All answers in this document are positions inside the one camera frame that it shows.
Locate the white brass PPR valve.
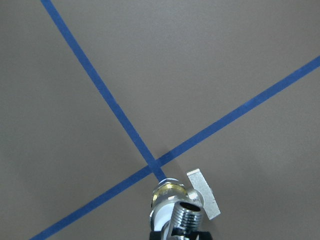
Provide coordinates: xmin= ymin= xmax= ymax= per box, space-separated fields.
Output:
xmin=149 ymin=168 xmax=221 ymax=232

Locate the chrome pipe fitting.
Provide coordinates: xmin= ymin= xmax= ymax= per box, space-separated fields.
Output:
xmin=165 ymin=201 xmax=203 ymax=240

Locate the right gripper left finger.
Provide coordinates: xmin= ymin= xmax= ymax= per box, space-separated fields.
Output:
xmin=149 ymin=231 xmax=167 ymax=240

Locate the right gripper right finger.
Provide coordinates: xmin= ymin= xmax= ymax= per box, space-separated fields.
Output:
xmin=198 ymin=231 xmax=213 ymax=240

